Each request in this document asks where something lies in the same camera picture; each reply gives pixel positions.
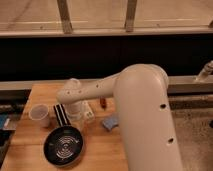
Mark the black ceramic bowl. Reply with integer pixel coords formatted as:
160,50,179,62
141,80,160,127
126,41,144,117
43,126,84,167

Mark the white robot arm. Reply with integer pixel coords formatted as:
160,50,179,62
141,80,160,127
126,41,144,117
57,64,183,171

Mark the white tube bottle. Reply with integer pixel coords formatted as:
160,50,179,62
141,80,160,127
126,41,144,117
83,101,95,122

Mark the red small object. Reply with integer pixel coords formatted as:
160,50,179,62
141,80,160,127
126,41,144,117
100,98,107,110

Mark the blue sponge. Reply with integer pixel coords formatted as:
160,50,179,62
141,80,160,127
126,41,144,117
102,116,118,131

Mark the white plastic cup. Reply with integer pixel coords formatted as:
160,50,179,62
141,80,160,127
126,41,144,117
28,104,50,128

